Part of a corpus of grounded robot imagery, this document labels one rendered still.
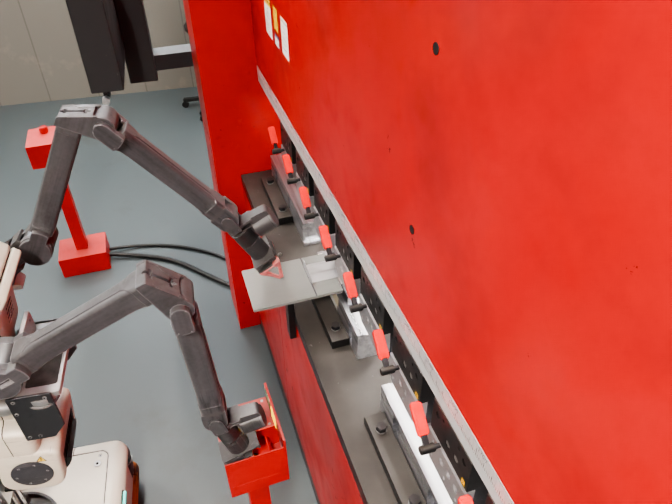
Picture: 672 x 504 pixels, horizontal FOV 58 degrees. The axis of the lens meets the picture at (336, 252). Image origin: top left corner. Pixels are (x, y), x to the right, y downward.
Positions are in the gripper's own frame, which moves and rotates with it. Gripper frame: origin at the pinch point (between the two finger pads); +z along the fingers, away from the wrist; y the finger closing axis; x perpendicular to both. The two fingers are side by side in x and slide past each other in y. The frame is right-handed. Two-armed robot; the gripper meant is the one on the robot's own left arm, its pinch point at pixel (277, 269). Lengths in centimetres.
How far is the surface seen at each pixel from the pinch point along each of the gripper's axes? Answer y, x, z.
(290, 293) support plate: -7.4, 0.2, 3.7
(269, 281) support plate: -0.4, 4.2, 1.5
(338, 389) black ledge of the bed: -35.1, 1.5, 17.0
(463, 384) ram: -80, -30, -25
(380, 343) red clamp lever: -53, -19, -11
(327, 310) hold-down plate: -8.1, -4.5, 17.3
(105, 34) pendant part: 97, 11, -54
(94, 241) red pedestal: 164, 109, 45
